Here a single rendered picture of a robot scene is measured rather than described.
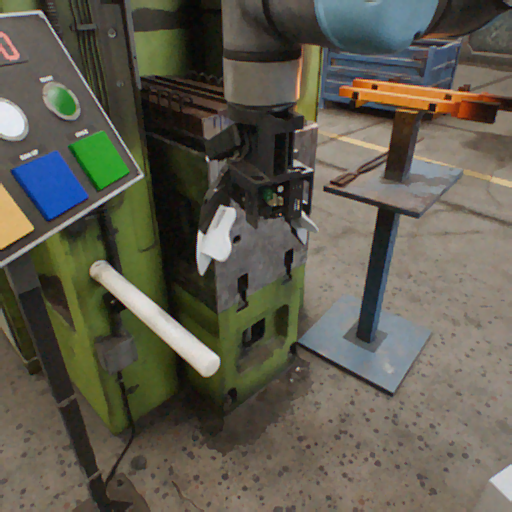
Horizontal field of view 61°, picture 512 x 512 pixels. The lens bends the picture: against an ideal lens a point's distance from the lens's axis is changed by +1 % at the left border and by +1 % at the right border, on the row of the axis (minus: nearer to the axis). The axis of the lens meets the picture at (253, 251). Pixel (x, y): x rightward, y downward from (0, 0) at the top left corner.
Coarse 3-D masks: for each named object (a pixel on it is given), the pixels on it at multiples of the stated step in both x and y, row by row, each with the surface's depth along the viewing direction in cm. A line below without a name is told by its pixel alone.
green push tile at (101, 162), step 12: (72, 144) 61; (84, 144) 63; (96, 144) 65; (108, 144) 67; (84, 156) 62; (96, 156) 64; (108, 156) 66; (120, 156) 68; (84, 168) 62; (96, 168) 63; (108, 168) 65; (120, 168) 67; (96, 180) 63; (108, 180) 65
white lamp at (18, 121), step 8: (0, 104) 54; (8, 104) 55; (0, 112) 54; (8, 112) 55; (16, 112) 56; (0, 120) 54; (8, 120) 54; (16, 120) 55; (0, 128) 53; (8, 128) 54; (16, 128) 55
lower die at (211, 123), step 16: (144, 80) 124; (176, 80) 120; (144, 96) 112; (160, 96) 111; (176, 96) 108; (192, 96) 108; (208, 96) 106; (144, 112) 111; (176, 112) 101; (192, 112) 99; (208, 112) 99; (224, 112) 98; (192, 128) 99; (208, 128) 97; (224, 128) 100
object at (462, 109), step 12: (348, 96) 121; (360, 96) 119; (372, 96) 117; (384, 96) 115; (396, 96) 113; (408, 96) 112; (420, 108) 110; (444, 108) 107; (456, 108) 105; (468, 108) 105; (480, 108) 103; (492, 108) 101; (480, 120) 104; (492, 120) 103
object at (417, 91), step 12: (360, 84) 130; (384, 84) 125; (396, 84) 125; (420, 96) 121; (432, 96) 119; (456, 96) 115; (468, 96) 113; (480, 96) 111; (492, 96) 110; (504, 96) 110; (504, 108) 110
